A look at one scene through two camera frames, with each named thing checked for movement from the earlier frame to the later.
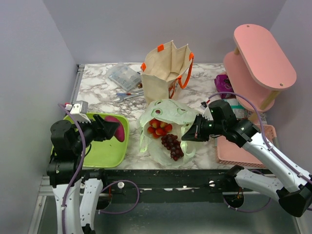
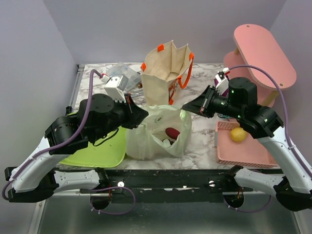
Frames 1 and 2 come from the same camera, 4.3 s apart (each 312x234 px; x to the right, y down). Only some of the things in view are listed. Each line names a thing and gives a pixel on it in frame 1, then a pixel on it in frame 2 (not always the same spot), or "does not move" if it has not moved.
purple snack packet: [223, 85] does not move
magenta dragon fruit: [120, 132] to [172, 133]
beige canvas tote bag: [167, 64] does not move
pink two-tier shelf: [258, 68] does not move
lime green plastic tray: [108, 153] does not move
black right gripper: [195, 132] to [198, 106]
